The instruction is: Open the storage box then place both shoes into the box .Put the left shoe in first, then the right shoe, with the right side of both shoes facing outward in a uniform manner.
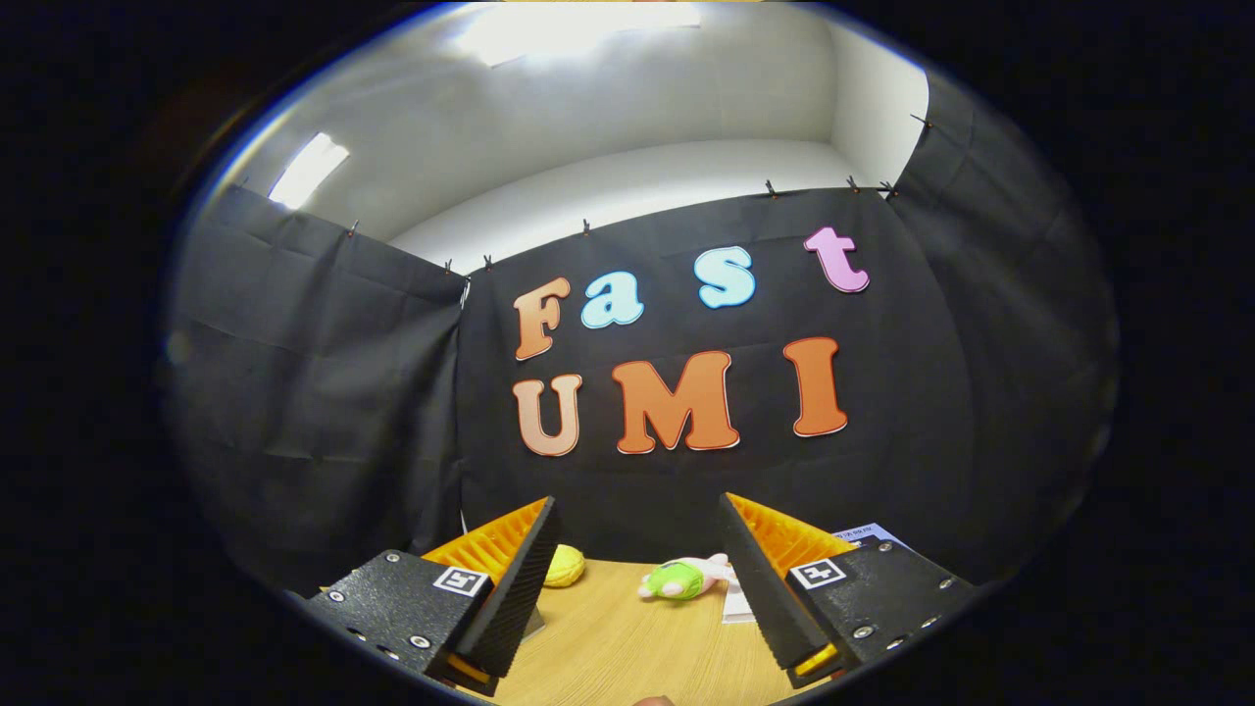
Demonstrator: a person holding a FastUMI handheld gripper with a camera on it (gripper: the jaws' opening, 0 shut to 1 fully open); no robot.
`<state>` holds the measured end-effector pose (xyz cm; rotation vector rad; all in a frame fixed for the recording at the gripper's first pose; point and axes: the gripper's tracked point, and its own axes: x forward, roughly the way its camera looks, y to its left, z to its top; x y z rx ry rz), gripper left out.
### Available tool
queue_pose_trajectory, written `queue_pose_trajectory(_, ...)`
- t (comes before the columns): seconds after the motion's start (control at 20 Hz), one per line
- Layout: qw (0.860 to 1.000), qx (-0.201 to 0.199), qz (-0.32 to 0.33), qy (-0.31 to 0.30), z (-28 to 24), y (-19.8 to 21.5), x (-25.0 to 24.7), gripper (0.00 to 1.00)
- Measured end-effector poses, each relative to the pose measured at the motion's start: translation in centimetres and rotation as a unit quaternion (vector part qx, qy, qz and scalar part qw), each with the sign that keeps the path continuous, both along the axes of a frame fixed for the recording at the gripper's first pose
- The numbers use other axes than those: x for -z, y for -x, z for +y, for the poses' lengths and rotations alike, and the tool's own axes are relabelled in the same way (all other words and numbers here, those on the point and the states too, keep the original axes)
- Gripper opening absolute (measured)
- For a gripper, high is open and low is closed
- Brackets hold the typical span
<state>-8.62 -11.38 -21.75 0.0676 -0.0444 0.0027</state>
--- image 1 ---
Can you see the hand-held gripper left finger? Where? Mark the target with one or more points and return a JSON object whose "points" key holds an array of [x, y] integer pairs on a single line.
{"points": [[520, 588]]}

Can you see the thick white book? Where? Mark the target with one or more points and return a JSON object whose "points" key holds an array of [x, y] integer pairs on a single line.
{"points": [[737, 606]]}

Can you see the ceiling light panel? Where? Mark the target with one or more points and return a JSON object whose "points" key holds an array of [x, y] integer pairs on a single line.
{"points": [[307, 169], [578, 25]]}

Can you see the yellow bumpy plush toy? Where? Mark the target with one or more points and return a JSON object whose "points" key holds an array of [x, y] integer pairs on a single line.
{"points": [[566, 567]]}

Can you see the green and pink plush toy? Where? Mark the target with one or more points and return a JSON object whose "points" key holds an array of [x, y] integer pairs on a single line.
{"points": [[678, 580]]}

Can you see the row of black cloth clips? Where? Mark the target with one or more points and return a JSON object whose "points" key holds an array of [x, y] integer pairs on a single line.
{"points": [[585, 227]]}

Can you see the cream fabric storage box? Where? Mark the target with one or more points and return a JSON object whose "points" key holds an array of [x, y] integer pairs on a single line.
{"points": [[532, 625]]}

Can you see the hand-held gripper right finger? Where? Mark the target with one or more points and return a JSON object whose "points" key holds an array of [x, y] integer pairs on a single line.
{"points": [[760, 588]]}

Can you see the blue cover book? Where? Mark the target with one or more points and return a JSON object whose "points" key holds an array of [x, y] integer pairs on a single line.
{"points": [[868, 535]]}

